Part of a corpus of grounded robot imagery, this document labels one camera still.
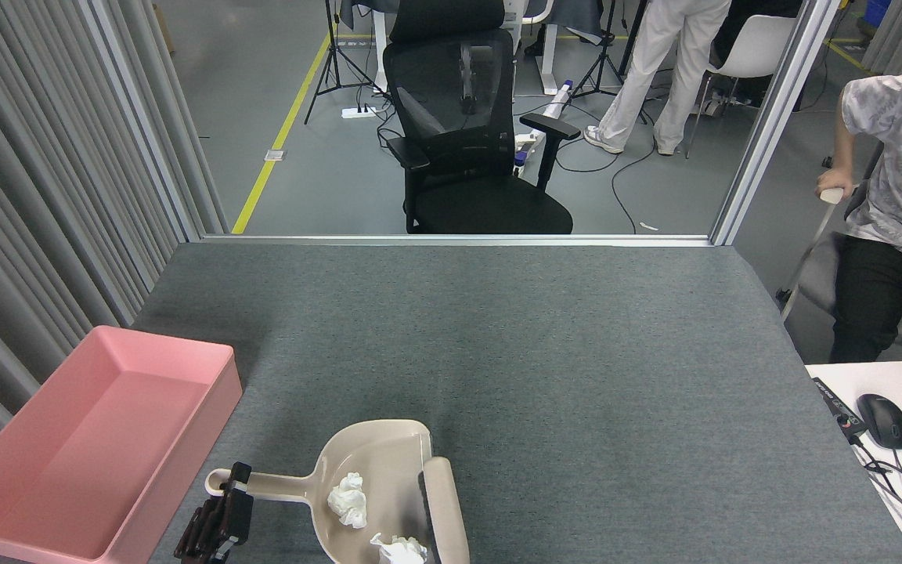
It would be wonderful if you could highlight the white purple handheld vacuum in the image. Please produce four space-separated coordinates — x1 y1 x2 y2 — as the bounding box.
514 78 575 177

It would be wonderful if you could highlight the beige plastic dustpan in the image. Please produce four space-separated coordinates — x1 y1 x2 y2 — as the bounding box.
205 419 452 564

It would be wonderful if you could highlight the black desk cable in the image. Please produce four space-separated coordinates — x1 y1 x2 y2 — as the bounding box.
850 435 902 549

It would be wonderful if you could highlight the black mesh office chair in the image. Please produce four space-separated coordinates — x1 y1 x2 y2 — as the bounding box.
382 0 582 235

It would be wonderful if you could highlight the black tripod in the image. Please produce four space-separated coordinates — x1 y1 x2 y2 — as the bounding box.
304 0 389 126
572 0 648 126

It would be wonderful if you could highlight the white desk with cloth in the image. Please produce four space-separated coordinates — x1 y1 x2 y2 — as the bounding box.
339 0 607 96

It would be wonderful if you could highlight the white paper ball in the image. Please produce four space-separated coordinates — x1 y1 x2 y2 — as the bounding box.
370 533 428 564
327 472 370 529

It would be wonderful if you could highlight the beige hand brush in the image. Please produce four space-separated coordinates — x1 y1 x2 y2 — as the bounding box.
417 457 471 564

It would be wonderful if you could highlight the black box with red button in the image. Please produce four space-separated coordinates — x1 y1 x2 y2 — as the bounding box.
812 378 869 438

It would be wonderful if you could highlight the pink plastic bin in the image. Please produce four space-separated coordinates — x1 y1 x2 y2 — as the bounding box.
0 325 243 564

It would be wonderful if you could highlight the white plastic chair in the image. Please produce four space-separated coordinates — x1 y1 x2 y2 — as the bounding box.
684 14 800 160

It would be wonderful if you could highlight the silver aluminium post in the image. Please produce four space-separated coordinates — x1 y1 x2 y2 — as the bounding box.
709 0 843 246
79 0 203 242

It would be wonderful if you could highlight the person's right hand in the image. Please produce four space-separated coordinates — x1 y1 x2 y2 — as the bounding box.
815 168 853 197

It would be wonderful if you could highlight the black floor cable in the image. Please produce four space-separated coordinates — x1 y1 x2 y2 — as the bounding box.
557 117 659 234

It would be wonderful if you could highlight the black computer mouse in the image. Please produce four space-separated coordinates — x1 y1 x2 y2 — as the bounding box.
857 393 902 450

